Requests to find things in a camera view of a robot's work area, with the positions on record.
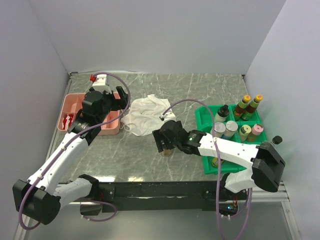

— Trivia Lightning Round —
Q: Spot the small yellow dropper bottle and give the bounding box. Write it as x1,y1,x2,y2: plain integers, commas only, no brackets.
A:
211,157,219,168

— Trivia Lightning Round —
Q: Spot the silver lid blue label jar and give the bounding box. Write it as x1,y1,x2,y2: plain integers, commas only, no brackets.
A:
221,120,238,140

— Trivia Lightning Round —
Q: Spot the red sauce bottle yellow cap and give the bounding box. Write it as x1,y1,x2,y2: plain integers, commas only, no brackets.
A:
241,94,263,121

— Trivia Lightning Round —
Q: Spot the pink lid spice jar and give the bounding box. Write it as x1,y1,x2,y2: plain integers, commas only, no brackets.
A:
246,123,264,142

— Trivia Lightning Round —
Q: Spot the dark sauce bottle black cap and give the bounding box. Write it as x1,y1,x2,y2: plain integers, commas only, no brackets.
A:
268,135,283,147

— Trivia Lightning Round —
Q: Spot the black cap spice jar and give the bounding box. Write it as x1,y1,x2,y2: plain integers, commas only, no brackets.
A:
160,142,173,157

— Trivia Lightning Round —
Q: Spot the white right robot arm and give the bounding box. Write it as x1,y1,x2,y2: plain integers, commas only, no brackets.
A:
152,120,286,199

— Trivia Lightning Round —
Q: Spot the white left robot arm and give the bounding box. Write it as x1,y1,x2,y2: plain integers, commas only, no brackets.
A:
12,86,131,230

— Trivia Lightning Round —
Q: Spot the pink compartment tray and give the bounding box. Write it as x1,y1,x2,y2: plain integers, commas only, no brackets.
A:
57,92,122,136

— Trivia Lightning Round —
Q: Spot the red white striped packet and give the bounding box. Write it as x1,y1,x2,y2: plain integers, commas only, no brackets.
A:
61,113,74,131

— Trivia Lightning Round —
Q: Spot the white crumpled cloth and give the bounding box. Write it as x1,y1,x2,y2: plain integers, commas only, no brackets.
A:
120,94,171,137

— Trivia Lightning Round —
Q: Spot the green compartment bin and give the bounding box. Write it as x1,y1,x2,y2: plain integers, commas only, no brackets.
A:
195,104,268,175

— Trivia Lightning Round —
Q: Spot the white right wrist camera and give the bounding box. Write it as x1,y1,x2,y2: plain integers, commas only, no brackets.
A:
159,111,176,123

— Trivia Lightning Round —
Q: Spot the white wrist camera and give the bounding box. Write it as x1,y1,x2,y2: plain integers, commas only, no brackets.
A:
89,74,112,94
159,111,176,123

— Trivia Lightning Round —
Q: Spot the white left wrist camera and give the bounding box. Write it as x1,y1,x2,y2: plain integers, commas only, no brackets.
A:
89,74,112,94

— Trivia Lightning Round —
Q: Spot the black front mounting rail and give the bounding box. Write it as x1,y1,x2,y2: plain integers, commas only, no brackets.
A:
69,181,251,213

